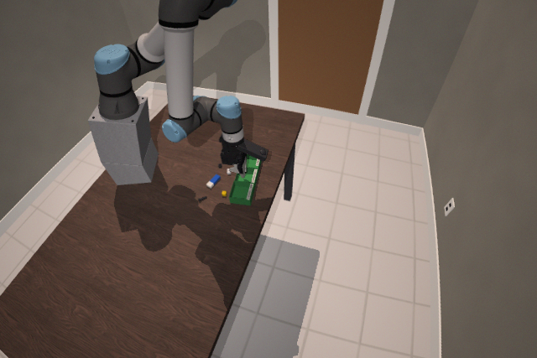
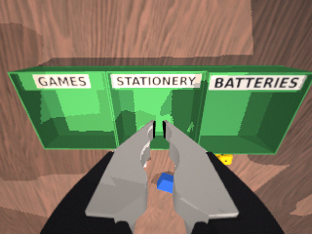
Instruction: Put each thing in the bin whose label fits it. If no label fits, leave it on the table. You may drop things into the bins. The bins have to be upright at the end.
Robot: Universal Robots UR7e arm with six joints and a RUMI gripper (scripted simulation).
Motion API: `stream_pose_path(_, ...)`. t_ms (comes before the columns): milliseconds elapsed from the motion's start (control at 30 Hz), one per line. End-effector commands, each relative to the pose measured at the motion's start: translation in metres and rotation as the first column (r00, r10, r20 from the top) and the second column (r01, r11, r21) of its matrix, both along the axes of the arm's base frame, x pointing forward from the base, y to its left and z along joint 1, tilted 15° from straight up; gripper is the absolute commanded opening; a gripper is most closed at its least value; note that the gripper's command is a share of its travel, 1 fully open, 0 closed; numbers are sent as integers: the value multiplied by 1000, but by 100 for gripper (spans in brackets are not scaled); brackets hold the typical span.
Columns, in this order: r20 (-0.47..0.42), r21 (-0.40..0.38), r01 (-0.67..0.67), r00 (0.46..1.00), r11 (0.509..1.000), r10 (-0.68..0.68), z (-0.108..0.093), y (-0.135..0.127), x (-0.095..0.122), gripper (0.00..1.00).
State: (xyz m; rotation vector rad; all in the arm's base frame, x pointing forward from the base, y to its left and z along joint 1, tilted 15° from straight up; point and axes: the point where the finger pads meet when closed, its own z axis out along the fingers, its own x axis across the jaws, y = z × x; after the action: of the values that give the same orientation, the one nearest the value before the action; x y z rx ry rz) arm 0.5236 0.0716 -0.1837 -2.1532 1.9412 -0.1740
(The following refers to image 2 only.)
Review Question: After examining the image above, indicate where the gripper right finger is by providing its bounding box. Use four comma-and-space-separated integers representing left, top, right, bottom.
163, 120, 285, 234

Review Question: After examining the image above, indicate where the yellow die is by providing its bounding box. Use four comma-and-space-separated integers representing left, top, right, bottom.
215, 154, 233, 165

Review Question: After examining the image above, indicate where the blue and white eraser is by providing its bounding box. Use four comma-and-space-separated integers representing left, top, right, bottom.
157, 173, 174, 193

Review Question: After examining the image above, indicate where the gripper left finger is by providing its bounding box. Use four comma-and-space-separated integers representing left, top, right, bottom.
40, 120, 156, 234

